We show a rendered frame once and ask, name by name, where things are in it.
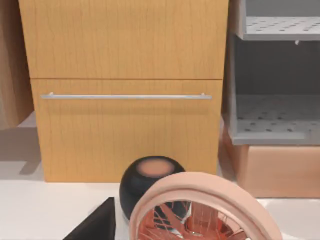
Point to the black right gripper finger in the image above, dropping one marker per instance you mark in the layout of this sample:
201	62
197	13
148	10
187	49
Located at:
100	222

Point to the pink round fan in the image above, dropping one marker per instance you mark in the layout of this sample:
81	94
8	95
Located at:
200	207

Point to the black round speaker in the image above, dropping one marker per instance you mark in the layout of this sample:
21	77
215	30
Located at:
145	185

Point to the wooden cupboard side panel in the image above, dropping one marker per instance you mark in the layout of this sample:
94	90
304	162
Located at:
13	65

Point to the plain wooden drawer front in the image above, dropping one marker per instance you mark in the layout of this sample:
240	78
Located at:
123	37

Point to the grey pierced drawer inside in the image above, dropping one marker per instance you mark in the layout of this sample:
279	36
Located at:
275	87

